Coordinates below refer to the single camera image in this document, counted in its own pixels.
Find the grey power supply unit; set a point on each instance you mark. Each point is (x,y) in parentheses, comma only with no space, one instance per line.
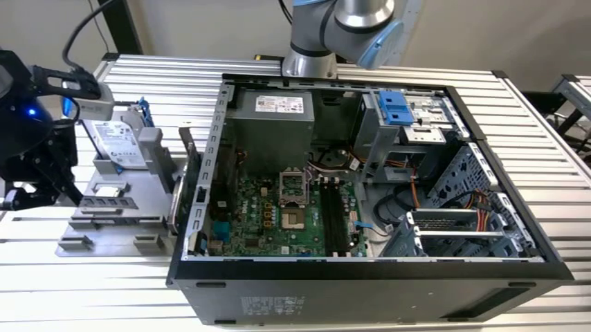
(272,138)

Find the CPU socket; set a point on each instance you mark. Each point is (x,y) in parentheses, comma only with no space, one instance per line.
(292,219)

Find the green motherboard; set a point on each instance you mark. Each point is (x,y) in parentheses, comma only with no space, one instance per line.
(253,214)

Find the metal side table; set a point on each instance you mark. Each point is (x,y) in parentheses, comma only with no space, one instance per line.
(572,103)

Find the blue expansion slot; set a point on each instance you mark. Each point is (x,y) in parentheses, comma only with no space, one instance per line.
(221,231)

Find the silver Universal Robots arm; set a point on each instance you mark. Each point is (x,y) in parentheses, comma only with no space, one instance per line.
(360,27)

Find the RAM stick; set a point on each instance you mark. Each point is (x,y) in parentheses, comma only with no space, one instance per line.
(110,203)
(126,220)

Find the silver CPU chip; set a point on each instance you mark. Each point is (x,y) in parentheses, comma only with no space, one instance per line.
(108,191)

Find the green graphics card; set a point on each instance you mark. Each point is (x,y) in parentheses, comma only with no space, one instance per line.
(189,180)

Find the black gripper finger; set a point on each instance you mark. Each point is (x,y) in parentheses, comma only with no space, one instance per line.
(54,166)
(32,197)

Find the black RAM slot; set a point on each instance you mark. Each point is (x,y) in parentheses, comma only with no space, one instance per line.
(328,218)
(340,224)

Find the copper CPU cooler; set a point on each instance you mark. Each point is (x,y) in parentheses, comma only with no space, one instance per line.
(329,159)

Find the black upright post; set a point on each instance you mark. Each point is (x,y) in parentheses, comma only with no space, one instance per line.
(124,27)

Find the hard disk in blue carrier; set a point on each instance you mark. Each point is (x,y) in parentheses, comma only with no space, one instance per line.
(120,145)

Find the black open PC case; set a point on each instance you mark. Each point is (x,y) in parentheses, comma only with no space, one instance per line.
(323,294)

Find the blue drive latch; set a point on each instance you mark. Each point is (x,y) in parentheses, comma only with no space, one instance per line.
(393,107)

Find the perforated grey disk bay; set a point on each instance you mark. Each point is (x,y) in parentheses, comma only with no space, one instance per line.
(443,221)

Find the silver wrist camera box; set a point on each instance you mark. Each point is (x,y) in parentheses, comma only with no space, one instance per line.
(94,105)

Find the grey metal disk bay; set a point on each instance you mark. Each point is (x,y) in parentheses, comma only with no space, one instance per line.
(424,135)

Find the grey parts rack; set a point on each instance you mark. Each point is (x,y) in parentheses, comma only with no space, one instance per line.
(146,186)

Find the yellow plug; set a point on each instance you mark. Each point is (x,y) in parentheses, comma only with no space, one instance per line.
(262,57)

